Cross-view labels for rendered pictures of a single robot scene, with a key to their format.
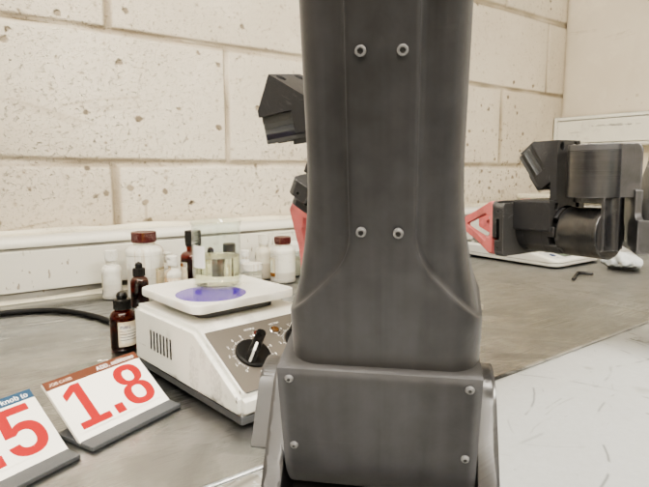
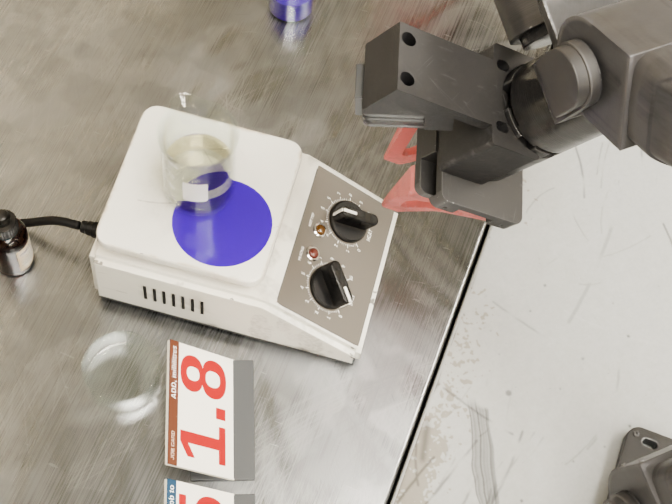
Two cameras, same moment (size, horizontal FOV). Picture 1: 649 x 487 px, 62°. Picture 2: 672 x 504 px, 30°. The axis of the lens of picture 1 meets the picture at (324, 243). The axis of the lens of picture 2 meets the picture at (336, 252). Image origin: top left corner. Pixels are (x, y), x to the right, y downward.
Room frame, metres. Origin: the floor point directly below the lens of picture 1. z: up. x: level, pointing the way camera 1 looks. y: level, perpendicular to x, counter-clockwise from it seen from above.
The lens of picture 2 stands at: (0.16, 0.33, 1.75)
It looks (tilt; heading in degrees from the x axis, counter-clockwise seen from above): 62 degrees down; 317
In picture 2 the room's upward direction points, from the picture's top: 11 degrees clockwise
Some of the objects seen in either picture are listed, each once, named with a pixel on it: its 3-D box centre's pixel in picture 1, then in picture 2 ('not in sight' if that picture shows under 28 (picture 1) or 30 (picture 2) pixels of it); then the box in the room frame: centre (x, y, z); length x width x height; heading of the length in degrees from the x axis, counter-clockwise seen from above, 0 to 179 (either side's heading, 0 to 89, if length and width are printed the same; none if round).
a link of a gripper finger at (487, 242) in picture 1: (494, 224); not in sight; (0.72, -0.23, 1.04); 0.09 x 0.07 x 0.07; 32
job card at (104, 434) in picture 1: (114, 396); (211, 410); (0.43, 0.18, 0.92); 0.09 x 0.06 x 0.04; 149
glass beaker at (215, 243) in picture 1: (217, 251); (197, 156); (0.56, 0.11, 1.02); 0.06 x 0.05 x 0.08; 173
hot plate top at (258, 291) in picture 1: (217, 291); (202, 193); (0.55, 0.11, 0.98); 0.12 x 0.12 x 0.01; 43
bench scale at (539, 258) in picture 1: (528, 248); not in sight; (1.28, -0.49, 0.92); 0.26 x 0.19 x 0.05; 36
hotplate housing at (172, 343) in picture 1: (232, 336); (236, 232); (0.53, 0.10, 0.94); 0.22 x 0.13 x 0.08; 43
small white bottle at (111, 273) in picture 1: (111, 273); not in sight; (0.87, 0.35, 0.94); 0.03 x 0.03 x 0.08
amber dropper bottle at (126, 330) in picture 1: (123, 319); (7, 237); (0.62, 0.24, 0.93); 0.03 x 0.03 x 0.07
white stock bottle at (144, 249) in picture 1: (145, 264); not in sight; (0.88, 0.30, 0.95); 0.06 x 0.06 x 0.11
